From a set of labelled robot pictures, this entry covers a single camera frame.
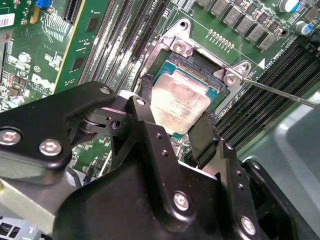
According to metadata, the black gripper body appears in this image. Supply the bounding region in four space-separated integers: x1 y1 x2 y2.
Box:
53 159 237 240

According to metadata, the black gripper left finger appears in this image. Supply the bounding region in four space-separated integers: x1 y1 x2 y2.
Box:
0 74 196 225

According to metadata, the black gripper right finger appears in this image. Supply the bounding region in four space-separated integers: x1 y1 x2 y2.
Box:
188 111 301 240

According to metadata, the silver CPU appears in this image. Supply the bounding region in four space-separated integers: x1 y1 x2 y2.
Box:
149 59 219 135

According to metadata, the metal wire locking lever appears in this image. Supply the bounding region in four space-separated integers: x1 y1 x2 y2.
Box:
240 77 320 110

